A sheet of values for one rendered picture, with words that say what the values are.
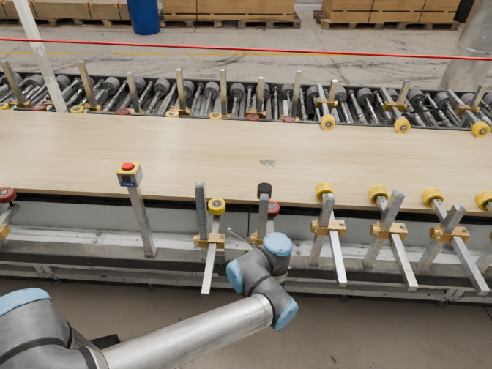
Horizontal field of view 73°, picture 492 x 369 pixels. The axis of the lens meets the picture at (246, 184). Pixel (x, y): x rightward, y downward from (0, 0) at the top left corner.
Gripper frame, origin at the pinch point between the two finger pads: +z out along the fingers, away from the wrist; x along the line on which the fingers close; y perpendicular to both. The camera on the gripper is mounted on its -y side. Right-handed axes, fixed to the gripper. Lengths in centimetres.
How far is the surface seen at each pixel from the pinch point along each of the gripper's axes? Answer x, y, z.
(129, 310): -82, -36, 82
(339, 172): 36, -70, -9
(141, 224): -55, -25, -11
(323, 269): 25.3, -24.2, 12.1
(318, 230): 19.1, -24.5, -13.5
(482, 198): 97, -49, -15
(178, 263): -41.6, -23.5, 12.9
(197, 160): -39, -74, -9
